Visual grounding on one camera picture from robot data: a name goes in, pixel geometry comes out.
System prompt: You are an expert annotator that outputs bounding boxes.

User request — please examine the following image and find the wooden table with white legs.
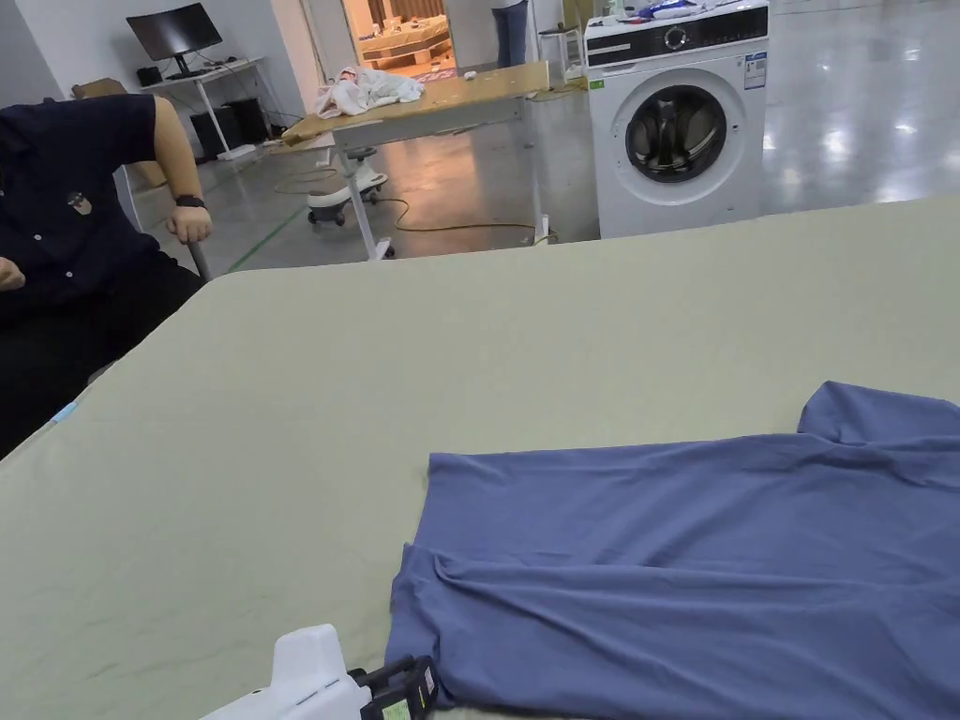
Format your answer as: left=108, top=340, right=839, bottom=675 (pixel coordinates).
left=279, top=60, right=554, bottom=263

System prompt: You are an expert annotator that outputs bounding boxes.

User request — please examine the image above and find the white wheeled stool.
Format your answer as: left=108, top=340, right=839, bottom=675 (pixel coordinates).
left=305, top=145, right=390, bottom=229

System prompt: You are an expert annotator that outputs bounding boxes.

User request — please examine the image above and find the yellow cable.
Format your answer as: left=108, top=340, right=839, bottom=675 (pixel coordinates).
left=272, top=167, right=562, bottom=247

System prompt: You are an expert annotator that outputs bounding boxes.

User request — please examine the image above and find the white cloth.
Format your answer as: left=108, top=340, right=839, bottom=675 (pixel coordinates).
left=314, top=65, right=428, bottom=119

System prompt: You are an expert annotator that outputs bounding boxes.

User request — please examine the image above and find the white desk with monitor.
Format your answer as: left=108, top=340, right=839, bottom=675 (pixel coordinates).
left=125, top=2, right=273, bottom=163

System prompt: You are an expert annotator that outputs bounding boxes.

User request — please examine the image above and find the bed with pale green sheet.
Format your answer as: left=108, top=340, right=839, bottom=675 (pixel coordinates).
left=0, top=196, right=960, bottom=720

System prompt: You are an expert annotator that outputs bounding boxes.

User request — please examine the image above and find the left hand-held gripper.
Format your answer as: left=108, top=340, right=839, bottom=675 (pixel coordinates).
left=198, top=623, right=441, bottom=720

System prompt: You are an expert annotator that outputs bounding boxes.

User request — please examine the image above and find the black computer tower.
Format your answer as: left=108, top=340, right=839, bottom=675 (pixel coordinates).
left=188, top=100, right=271, bottom=159

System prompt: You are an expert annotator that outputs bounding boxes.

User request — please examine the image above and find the blue shirt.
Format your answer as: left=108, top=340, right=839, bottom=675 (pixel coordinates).
left=384, top=381, right=960, bottom=720

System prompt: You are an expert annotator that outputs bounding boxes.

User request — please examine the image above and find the white washing machine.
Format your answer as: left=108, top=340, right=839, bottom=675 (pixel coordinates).
left=582, top=0, right=773, bottom=241

